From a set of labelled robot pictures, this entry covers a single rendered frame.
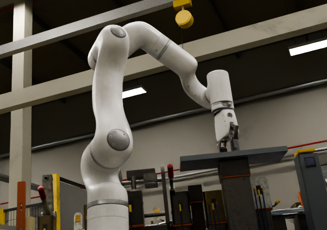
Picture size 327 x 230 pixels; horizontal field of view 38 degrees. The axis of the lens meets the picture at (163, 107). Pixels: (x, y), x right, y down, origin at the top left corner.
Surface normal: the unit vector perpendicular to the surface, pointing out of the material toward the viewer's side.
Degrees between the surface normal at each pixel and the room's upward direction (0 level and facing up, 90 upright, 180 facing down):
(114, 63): 117
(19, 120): 90
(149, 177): 90
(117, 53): 126
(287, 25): 90
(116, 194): 85
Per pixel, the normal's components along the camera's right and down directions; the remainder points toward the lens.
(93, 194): -0.54, -0.40
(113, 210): 0.34, -0.45
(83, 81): -0.36, -0.33
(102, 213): -0.15, -0.44
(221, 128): -0.92, 0.01
